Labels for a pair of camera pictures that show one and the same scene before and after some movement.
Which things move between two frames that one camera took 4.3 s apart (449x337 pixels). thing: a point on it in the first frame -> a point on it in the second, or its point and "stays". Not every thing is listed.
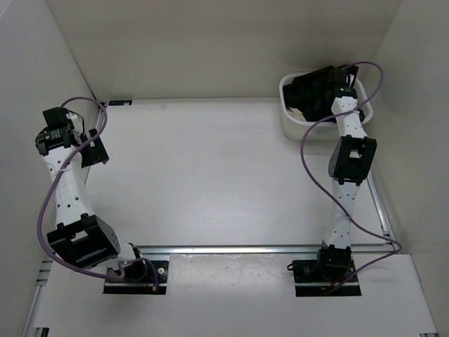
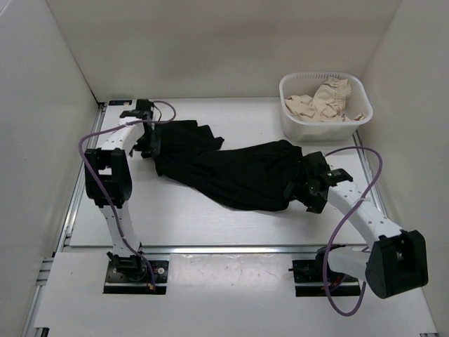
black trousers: x=309 y=94 -> x=255 y=178
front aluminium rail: x=159 y=250 stays
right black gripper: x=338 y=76 -> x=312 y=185
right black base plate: x=309 y=281 stays
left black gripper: x=95 y=154 -> x=151 y=147
